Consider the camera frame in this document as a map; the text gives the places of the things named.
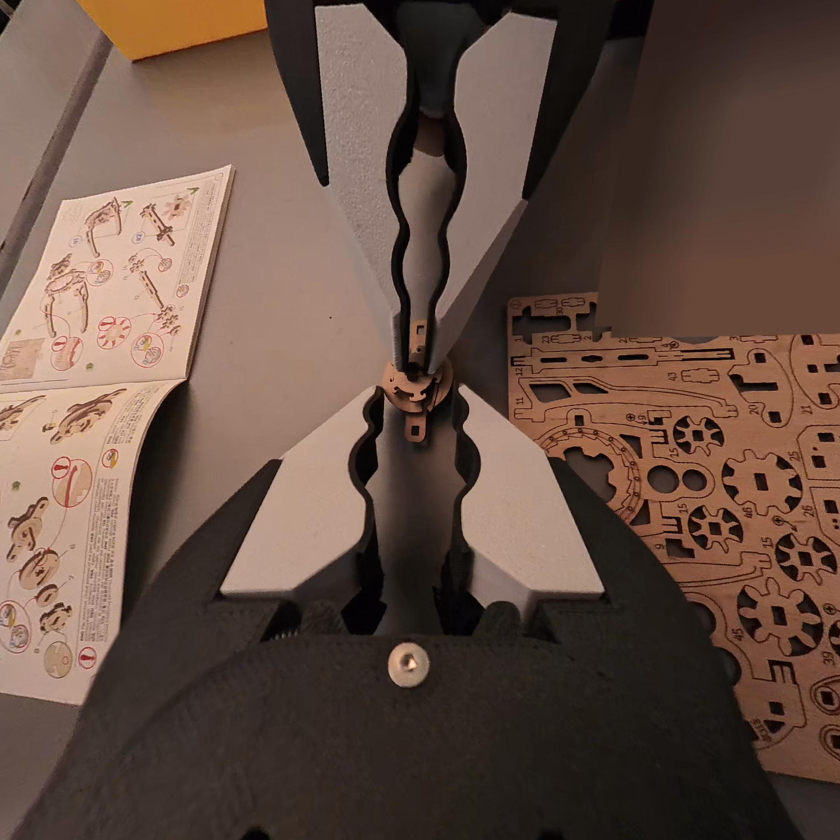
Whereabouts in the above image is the laser-cut wooden parts sheet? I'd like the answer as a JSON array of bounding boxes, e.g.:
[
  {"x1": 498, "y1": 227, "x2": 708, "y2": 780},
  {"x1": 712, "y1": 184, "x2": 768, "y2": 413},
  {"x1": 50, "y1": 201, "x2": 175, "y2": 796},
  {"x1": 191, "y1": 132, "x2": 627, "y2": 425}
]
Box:
[{"x1": 507, "y1": 292, "x2": 840, "y2": 785}]

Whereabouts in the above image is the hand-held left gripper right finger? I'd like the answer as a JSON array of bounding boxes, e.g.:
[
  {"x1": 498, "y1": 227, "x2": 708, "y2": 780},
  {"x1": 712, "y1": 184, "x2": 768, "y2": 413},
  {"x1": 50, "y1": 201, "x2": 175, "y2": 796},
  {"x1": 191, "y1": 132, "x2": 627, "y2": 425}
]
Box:
[{"x1": 449, "y1": 384, "x2": 606, "y2": 609}]

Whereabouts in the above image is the yellow cardboard box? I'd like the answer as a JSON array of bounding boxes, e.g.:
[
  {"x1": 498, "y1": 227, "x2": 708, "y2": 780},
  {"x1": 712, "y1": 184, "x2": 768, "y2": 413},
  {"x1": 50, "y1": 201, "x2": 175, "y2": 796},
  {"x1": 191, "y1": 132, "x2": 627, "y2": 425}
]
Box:
[{"x1": 75, "y1": 0, "x2": 269, "y2": 62}]

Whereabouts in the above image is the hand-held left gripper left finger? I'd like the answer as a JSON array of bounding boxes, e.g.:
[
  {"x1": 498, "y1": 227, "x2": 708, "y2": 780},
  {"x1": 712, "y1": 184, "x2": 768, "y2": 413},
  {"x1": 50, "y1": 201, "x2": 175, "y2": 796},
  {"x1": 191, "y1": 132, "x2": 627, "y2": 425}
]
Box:
[{"x1": 220, "y1": 386, "x2": 385, "y2": 601}]

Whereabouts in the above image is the round wooden gear part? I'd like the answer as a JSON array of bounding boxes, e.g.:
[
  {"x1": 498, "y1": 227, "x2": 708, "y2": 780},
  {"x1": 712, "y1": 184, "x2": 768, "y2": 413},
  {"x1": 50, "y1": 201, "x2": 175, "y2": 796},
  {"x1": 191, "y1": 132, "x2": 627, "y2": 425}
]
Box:
[{"x1": 383, "y1": 357, "x2": 455, "y2": 416}]

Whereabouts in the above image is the slotted wooden rod part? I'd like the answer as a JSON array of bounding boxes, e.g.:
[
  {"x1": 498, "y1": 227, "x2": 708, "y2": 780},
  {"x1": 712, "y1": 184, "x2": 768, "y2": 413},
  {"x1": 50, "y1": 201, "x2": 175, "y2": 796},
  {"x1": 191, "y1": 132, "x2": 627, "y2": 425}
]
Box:
[{"x1": 403, "y1": 318, "x2": 435, "y2": 442}]

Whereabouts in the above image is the open instruction booklet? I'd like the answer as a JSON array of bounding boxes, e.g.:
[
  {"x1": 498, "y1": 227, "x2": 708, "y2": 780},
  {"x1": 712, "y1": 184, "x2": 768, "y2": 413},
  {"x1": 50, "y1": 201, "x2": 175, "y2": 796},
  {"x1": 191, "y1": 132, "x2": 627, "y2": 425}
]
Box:
[{"x1": 0, "y1": 164, "x2": 236, "y2": 706}]

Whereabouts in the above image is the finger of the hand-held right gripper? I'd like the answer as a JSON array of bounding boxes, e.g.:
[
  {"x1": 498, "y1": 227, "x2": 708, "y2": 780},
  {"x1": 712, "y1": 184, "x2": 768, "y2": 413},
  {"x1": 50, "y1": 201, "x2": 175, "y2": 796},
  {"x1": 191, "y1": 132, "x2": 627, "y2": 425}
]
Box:
[
  {"x1": 315, "y1": 5, "x2": 424, "y2": 371},
  {"x1": 425, "y1": 12, "x2": 559, "y2": 374}
]

